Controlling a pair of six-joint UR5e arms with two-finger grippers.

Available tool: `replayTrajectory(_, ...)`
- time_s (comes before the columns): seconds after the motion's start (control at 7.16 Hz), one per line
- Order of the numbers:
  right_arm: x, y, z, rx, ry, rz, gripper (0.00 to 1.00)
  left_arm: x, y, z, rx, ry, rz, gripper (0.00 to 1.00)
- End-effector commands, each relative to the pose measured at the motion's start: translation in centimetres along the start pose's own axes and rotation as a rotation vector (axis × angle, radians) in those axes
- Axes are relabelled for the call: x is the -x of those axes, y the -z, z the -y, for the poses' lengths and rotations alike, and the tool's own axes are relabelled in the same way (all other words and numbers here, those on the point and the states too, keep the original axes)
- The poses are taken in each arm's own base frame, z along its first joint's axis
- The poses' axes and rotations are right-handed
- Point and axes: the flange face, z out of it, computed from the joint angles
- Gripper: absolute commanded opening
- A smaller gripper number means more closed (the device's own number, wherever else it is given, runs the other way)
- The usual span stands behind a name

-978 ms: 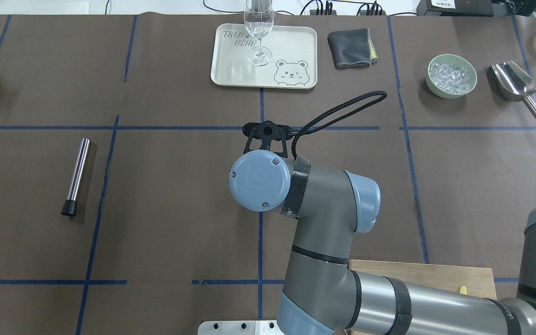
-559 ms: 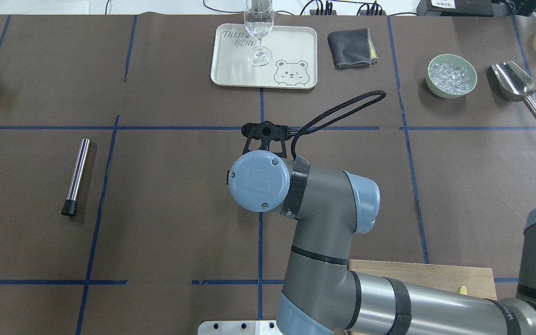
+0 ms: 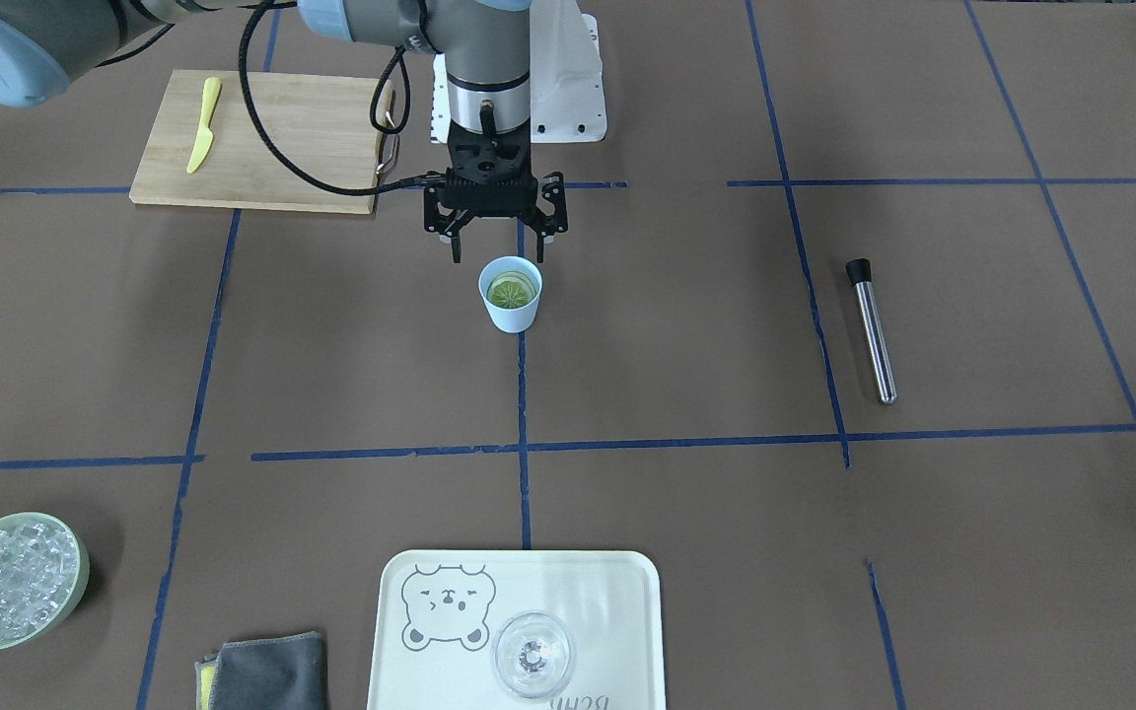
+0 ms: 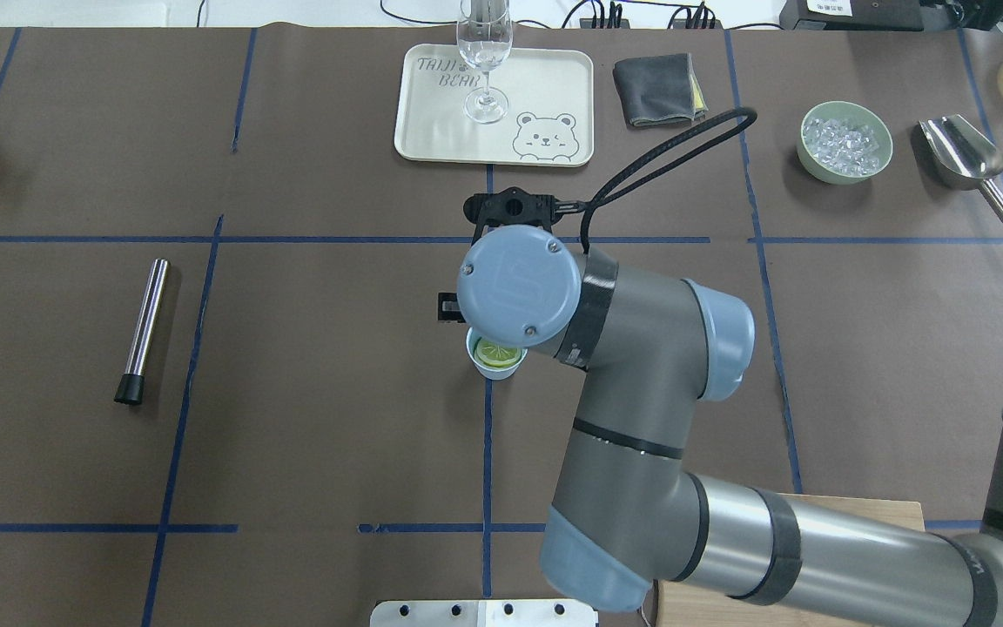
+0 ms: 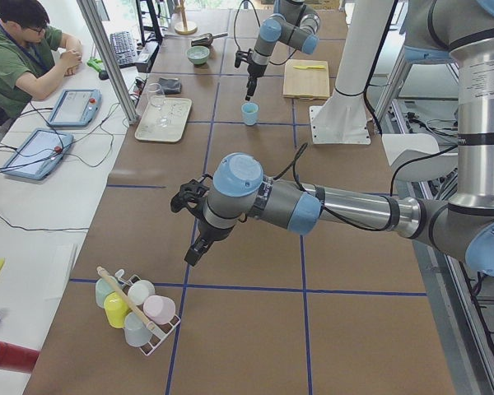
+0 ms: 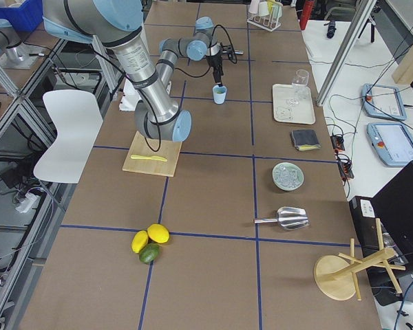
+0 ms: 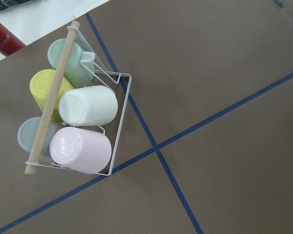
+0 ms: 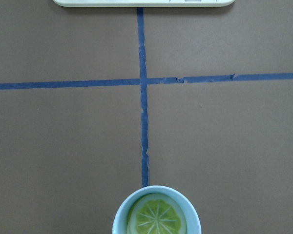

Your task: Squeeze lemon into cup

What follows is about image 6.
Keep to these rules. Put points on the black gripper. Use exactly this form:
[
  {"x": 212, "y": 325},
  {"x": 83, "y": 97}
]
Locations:
[{"x": 215, "y": 62}]

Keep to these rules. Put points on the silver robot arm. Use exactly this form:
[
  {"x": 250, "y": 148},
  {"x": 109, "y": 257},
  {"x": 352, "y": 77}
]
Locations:
[{"x": 118, "y": 25}]

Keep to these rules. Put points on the light blue cup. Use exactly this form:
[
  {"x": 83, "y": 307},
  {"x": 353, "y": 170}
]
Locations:
[{"x": 219, "y": 98}]

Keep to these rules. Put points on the yellow lemon upper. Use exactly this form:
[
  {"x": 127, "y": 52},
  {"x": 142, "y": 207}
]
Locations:
[{"x": 158, "y": 233}]

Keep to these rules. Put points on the yellow lemon left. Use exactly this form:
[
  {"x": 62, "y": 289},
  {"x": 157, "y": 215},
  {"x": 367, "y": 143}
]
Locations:
[{"x": 140, "y": 240}]

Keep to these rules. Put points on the wooden cup tree stand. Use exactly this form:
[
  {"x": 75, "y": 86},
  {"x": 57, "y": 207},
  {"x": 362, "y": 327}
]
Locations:
[{"x": 336, "y": 276}]

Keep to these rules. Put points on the cream bear tray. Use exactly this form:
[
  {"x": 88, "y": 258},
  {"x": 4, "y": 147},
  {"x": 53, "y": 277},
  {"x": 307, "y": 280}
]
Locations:
[{"x": 291, "y": 108}]

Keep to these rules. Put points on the clear wine glass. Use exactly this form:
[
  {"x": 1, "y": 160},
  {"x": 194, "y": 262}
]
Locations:
[{"x": 299, "y": 82}]

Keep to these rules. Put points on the yellow plastic knife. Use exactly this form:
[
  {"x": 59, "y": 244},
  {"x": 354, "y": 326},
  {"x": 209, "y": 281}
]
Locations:
[{"x": 144, "y": 157}]

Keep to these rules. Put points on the grey folded cloth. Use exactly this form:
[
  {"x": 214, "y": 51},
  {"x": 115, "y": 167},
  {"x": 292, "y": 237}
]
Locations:
[{"x": 305, "y": 140}]

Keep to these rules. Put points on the wooden cutting board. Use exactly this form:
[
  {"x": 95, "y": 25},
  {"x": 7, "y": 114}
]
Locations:
[{"x": 142, "y": 146}]

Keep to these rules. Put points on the green bowl of ice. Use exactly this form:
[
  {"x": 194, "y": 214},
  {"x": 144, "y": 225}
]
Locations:
[{"x": 287, "y": 176}]

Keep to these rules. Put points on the white plastic chair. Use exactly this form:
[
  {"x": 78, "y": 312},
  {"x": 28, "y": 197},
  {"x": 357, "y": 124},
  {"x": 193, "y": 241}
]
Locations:
[{"x": 76, "y": 116}]

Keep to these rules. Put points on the steel ice scoop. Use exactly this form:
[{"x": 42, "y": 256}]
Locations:
[{"x": 288, "y": 218}]

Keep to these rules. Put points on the upper blue teach pendant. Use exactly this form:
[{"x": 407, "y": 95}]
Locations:
[{"x": 381, "y": 101}]

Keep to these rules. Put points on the blue teach pendant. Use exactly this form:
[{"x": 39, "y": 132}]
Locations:
[
  {"x": 381, "y": 101},
  {"x": 392, "y": 142}
]

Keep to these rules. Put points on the lower blue teach pendant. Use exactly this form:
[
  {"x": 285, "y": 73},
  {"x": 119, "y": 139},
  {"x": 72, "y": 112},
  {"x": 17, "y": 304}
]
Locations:
[{"x": 392, "y": 142}]

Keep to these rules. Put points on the green lime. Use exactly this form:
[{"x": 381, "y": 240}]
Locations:
[{"x": 149, "y": 253}]

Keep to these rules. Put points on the black laptop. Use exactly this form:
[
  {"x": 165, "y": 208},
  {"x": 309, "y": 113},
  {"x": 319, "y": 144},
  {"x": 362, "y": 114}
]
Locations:
[{"x": 393, "y": 205}]

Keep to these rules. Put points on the white wire cup rack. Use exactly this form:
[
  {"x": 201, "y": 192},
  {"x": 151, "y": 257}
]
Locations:
[{"x": 265, "y": 14}]

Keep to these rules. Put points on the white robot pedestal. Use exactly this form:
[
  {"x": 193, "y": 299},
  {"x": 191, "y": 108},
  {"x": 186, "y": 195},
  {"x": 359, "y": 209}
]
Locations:
[{"x": 130, "y": 97}]

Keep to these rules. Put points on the aluminium frame post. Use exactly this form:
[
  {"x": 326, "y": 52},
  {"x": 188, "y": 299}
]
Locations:
[{"x": 358, "y": 21}]

